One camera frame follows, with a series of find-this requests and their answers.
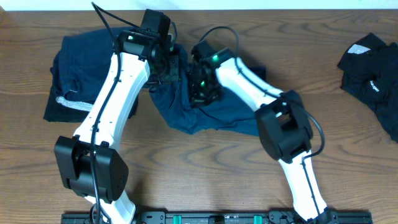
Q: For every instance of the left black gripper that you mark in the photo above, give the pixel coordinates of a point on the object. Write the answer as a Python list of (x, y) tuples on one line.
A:
[(170, 69)]

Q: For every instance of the black garment with logo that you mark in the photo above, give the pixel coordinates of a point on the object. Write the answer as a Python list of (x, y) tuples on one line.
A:
[(369, 68)]

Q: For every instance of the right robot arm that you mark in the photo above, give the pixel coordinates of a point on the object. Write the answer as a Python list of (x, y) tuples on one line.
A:
[(282, 122)]

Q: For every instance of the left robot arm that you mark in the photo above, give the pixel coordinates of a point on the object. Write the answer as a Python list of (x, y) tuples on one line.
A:
[(89, 162)]

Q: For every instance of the folded black shorts white stripe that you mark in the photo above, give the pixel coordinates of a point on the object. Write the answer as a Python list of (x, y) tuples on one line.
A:
[(69, 107)]

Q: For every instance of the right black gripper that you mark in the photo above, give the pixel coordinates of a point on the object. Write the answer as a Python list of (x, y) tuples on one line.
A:
[(201, 90)]

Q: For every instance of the blue denim shorts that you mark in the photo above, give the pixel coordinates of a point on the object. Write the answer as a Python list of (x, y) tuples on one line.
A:
[(229, 114)]

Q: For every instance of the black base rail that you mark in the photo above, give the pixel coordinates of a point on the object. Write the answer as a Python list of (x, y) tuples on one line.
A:
[(271, 217)]

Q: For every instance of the folded navy shorts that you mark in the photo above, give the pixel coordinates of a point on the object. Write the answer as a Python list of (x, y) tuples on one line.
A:
[(80, 67)]

